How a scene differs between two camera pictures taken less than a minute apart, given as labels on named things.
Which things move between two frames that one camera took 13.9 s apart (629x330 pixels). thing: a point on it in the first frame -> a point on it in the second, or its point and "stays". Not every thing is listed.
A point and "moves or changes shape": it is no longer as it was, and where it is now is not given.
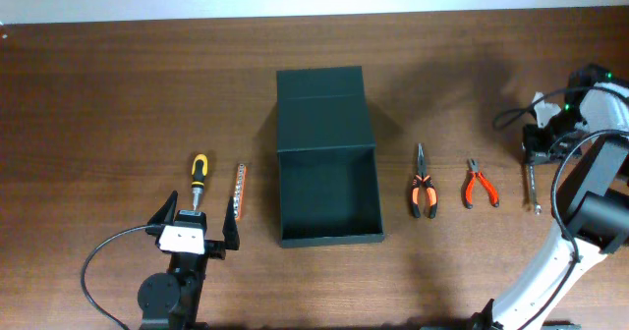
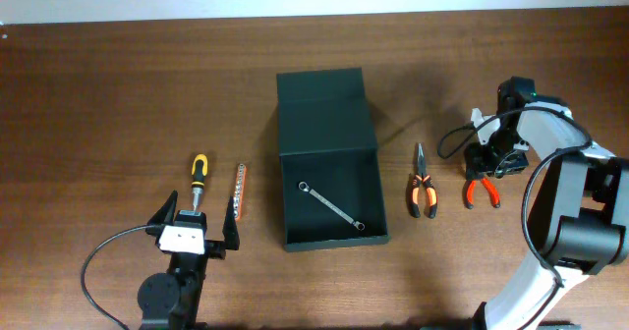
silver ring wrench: [532, 175] moves or changes shape
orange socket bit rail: [239, 191] stays
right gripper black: [534, 151] -> [474, 162]
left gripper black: [216, 247] stays
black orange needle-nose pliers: [430, 187] stays
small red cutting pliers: [475, 165] stays
